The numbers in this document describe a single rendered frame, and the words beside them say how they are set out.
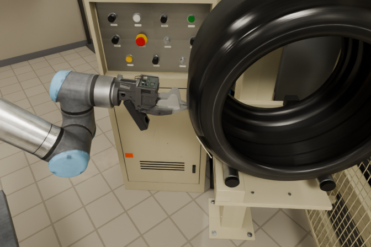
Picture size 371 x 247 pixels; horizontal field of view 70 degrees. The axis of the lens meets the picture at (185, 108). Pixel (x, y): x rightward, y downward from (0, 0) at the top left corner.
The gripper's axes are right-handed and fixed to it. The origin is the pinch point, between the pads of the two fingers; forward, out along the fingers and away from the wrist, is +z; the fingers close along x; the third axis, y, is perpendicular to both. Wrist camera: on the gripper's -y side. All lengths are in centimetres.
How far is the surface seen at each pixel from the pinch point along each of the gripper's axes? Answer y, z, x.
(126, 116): -48, -29, 51
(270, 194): -25.5, 31.7, -6.7
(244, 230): -103, 47, 25
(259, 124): -13.5, 28.1, 13.9
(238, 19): 29.3, 7.6, -7.6
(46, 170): -122, -93, 65
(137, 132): -58, -23, 51
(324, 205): -24, 48, -10
